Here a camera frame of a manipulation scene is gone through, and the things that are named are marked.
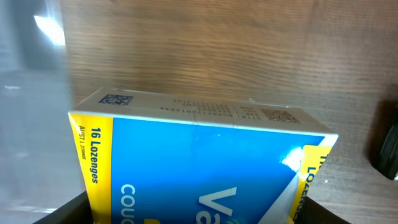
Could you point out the clear plastic container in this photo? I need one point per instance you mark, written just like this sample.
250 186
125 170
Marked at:
39 166

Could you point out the blue yellow lozenge box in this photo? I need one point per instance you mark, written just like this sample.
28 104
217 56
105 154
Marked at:
156 158

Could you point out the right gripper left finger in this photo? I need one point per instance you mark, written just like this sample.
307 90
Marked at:
76 211

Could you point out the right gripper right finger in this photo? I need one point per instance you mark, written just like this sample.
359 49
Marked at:
314 213

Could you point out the dark green small box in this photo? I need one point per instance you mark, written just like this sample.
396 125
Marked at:
383 152

